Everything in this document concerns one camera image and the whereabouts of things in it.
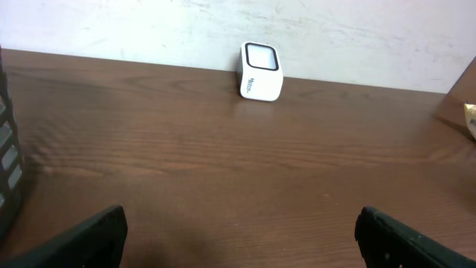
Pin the cream yellow snack bag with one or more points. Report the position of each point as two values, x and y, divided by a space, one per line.
470 117

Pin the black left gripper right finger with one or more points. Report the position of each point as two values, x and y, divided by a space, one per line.
385 242

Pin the grey plastic shopping basket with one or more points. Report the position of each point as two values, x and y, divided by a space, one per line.
12 161

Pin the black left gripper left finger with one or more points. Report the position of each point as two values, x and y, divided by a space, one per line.
96 242

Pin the white barcode scanner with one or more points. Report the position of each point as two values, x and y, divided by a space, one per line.
259 72

